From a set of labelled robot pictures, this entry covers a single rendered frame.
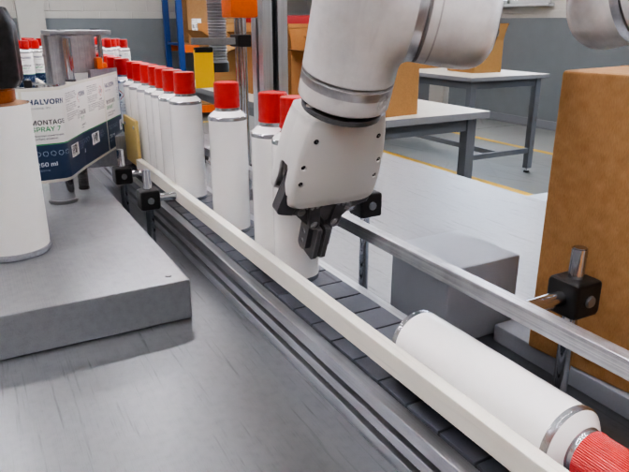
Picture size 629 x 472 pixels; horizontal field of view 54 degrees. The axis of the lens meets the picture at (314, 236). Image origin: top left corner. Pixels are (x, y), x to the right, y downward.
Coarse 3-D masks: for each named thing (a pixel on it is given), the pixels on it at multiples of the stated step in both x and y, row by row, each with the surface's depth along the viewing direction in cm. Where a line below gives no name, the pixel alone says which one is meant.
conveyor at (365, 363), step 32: (160, 192) 107; (192, 224) 91; (320, 288) 68; (352, 288) 68; (320, 320) 61; (384, 320) 61; (352, 352) 55; (384, 384) 50; (416, 416) 47; (480, 448) 43
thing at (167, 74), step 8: (168, 72) 100; (168, 80) 101; (168, 88) 101; (160, 96) 102; (168, 96) 101; (160, 104) 102; (168, 104) 101; (160, 112) 102; (168, 112) 101; (160, 120) 103; (168, 120) 102; (160, 128) 104; (168, 128) 102; (168, 136) 103; (168, 144) 103; (168, 152) 104; (168, 160) 104; (168, 168) 105; (168, 176) 105
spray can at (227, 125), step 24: (216, 96) 81; (216, 120) 81; (240, 120) 81; (216, 144) 82; (240, 144) 82; (216, 168) 83; (240, 168) 83; (216, 192) 84; (240, 192) 84; (240, 216) 85
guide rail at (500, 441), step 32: (224, 224) 79; (256, 256) 70; (288, 288) 64; (352, 320) 54; (384, 352) 49; (416, 384) 46; (448, 384) 44; (448, 416) 43; (480, 416) 41; (512, 448) 38
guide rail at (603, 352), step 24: (384, 240) 60; (432, 264) 54; (456, 288) 52; (480, 288) 49; (504, 312) 47; (528, 312) 45; (552, 336) 43; (576, 336) 41; (600, 360) 40; (624, 360) 38
